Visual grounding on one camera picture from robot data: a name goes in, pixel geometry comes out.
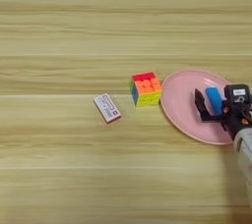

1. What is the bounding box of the pink round plate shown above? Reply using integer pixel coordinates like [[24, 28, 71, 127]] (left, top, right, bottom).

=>
[[159, 68, 252, 146]]

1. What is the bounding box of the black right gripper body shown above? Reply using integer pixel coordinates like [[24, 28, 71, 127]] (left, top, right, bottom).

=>
[[220, 104, 252, 141]]

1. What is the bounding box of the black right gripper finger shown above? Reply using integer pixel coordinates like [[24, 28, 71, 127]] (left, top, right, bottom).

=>
[[193, 87, 224, 123]]

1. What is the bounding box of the multicoloured puzzle cube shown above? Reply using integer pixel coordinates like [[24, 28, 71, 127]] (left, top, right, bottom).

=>
[[129, 71, 163, 108]]

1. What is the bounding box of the white and red eraser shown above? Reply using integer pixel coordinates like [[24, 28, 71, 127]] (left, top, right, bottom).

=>
[[93, 92, 123, 125]]

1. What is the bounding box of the blue rectangular block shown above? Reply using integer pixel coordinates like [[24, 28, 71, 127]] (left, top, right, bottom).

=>
[[204, 85, 225, 117]]

